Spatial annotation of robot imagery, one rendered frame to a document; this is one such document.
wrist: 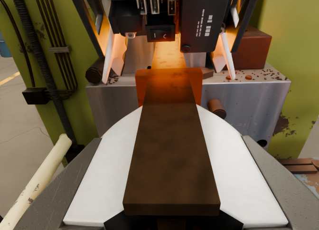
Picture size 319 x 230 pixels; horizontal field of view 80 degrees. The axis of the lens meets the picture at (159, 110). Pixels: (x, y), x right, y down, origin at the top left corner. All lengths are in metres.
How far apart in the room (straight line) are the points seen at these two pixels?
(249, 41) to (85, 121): 0.54
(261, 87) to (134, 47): 0.25
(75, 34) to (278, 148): 0.76
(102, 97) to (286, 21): 0.47
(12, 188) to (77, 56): 1.22
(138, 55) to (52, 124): 0.47
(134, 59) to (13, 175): 1.48
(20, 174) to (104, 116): 1.35
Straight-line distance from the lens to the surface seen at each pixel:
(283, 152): 0.86
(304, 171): 0.61
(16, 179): 1.70
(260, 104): 0.42
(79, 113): 0.69
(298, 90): 0.71
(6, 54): 4.99
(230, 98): 0.39
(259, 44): 0.43
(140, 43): 0.40
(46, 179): 0.65
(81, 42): 0.58
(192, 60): 0.41
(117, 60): 0.20
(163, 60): 0.18
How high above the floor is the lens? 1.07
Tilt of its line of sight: 33 degrees down
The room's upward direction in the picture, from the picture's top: 3 degrees counter-clockwise
